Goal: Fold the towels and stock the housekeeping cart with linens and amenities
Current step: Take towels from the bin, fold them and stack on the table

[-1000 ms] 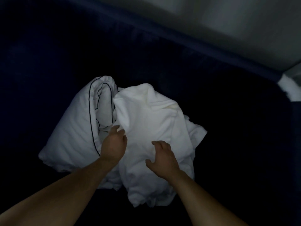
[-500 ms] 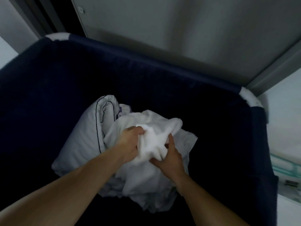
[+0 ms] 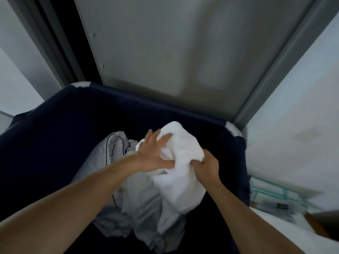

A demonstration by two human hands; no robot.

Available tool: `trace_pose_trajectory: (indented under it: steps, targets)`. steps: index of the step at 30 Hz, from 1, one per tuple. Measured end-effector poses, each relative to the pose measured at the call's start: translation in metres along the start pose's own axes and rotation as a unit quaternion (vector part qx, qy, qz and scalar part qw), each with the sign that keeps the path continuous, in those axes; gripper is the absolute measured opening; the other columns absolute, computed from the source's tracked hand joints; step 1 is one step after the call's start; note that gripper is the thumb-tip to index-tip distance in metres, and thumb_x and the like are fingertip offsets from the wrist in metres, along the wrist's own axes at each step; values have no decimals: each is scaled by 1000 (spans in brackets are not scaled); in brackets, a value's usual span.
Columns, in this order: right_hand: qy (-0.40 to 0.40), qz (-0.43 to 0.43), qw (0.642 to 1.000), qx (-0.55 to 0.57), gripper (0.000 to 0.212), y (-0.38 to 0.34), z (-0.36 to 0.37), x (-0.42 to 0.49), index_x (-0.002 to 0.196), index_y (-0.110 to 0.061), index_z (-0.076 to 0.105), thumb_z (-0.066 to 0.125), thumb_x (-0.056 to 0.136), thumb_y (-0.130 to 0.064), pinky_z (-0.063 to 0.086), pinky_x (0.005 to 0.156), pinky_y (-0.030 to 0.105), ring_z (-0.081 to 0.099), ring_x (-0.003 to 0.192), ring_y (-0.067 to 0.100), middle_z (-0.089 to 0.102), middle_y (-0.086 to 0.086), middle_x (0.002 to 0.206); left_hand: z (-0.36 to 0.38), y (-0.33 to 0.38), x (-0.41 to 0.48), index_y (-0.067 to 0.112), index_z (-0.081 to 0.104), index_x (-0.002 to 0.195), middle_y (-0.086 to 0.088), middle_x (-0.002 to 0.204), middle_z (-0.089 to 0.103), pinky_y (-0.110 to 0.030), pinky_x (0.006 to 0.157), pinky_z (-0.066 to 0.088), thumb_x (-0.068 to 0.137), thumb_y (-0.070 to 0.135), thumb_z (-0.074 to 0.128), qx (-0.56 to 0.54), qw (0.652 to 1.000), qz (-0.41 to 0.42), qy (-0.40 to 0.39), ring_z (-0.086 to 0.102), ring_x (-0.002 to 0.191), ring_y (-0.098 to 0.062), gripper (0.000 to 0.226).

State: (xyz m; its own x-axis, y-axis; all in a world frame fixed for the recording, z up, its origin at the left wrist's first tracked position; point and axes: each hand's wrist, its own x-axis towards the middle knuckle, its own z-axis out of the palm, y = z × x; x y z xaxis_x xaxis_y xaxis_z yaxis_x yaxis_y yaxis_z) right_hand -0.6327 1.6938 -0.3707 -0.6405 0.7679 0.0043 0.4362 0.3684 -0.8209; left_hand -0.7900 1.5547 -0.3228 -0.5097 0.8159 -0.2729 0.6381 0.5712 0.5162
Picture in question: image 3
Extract person's left hand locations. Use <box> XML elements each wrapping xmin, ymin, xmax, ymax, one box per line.
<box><xmin>135</xmin><ymin>128</ymin><xmax>177</xmax><ymax>174</ymax></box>

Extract person's left forearm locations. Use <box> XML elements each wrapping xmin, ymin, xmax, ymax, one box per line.
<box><xmin>0</xmin><ymin>155</ymin><xmax>141</xmax><ymax>254</ymax></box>

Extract white pillowcase black piping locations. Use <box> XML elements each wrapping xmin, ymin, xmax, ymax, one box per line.
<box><xmin>71</xmin><ymin>131</ymin><xmax>187</xmax><ymax>252</ymax></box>

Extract grey door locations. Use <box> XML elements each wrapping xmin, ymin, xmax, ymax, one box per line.
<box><xmin>73</xmin><ymin>0</ymin><xmax>318</xmax><ymax>122</ymax></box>

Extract person's right hand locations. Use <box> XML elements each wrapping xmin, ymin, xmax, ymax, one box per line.
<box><xmin>191</xmin><ymin>149</ymin><xmax>220</xmax><ymax>189</ymax></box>

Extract white towel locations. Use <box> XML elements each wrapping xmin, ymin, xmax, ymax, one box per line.
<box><xmin>135</xmin><ymin>121</ymin><xmax>208</xmax><ymax>235</ymax></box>
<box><xmin>250</xmin><ymin>206</ymin><xmax>339</xmax><ymax>254</ymax></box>

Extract navy laundry hamper white frame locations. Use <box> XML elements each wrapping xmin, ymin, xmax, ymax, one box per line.
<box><xmin>0</xmin><ymin>81</ymin><xmax>251</xmax><ymax>254</ymax></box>

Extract grey door frame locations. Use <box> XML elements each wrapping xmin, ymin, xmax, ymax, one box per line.
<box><xmin>8</xmin><ymin>0</ymin><xmax>339</xmax><ymax>128</ymax></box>

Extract person's right forearm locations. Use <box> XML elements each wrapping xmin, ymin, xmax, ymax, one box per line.
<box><xmin>206</xmin><ymin>182</ymin><xmax>305</xmax><ymax>254</ymax></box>

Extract round wooden side table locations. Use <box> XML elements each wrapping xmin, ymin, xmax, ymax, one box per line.
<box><xmin>304</xmin><ymin>213</ymin><xmax>332</xmax><ymax>239</ymax></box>

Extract teal white boxes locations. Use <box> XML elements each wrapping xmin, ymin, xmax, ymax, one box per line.
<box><xmin>249</xmin><ymin>176</ymin><xmax>310</xmax><ymax>218</ymax></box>

